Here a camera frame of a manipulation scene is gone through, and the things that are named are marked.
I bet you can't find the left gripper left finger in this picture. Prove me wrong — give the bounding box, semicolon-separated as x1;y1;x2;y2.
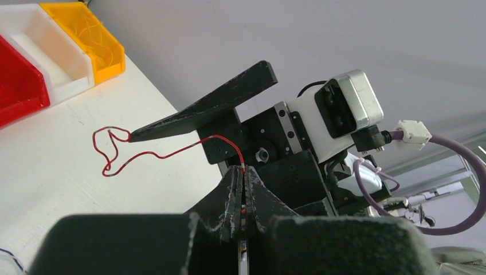
30;166;243;274

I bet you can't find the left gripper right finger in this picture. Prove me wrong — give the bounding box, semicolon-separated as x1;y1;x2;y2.
245;166;438;274

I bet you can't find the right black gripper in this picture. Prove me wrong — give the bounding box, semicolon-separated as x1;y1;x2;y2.
130;60;369;216

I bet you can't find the yellow thin cable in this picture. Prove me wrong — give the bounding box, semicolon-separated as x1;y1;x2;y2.
76;19;115;69

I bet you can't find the yellow plastic bin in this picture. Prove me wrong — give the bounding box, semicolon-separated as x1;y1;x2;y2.
40;2;126;85

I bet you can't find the white plastic bin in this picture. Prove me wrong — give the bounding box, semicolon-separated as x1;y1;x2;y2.
1;4;95;105

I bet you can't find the red plastic bin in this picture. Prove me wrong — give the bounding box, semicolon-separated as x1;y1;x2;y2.
1;37;50;127

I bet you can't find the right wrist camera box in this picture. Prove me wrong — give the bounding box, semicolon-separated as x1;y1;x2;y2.
288;69;386;163

